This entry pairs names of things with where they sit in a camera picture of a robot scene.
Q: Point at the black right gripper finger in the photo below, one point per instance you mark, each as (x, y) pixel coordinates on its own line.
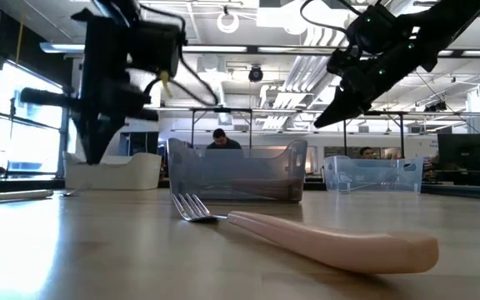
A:
(350, 112)
(340, 104)

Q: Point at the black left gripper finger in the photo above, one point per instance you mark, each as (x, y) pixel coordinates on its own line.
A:
(119, 116)
(88, 121)

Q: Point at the black fork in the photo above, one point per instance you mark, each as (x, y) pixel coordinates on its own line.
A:
(390, 180)

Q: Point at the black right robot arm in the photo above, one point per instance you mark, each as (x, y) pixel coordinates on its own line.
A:
(452, 21)

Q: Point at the dark background cabinet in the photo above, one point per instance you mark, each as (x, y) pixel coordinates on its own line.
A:
(140, 143)

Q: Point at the person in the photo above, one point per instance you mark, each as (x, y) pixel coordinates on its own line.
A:
(366, 153)
(223, 143)

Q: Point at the white plastic bin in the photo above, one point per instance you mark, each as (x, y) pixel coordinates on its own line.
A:
(111, 173)

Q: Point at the clear plastic bin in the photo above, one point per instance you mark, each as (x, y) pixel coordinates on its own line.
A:
(361, 179)

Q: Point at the smoky grey plastic bin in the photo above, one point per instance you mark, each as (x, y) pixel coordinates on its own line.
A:
(206, 179)

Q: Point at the ceiling strip light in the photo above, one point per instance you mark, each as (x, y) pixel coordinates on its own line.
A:
(215, 48)

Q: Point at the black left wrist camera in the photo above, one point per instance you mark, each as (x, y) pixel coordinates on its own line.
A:
(156, 48)

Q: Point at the black overhead camera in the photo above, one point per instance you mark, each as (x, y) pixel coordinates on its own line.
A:
(256, 74)

